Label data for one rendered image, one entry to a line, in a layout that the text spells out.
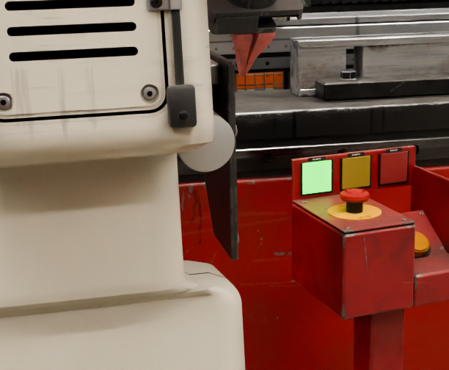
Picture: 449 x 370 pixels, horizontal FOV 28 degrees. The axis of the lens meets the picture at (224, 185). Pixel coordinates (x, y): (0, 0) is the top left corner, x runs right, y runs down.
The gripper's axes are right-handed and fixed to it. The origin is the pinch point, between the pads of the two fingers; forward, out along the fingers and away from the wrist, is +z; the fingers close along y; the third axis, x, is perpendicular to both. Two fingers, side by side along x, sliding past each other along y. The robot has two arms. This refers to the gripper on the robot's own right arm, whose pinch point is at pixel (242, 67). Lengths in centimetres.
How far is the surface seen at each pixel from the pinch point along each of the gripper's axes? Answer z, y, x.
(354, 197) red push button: 20.7, -16.9, 1.3
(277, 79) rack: 122, -63, -166
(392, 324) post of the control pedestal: 38.2, -23.1, 9.3
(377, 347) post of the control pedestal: 40.7, -20.8, 11.0
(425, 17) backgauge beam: 34, -56, -63
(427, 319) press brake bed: 60, -40, -7
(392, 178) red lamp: 26.7, -27.1, -8.3
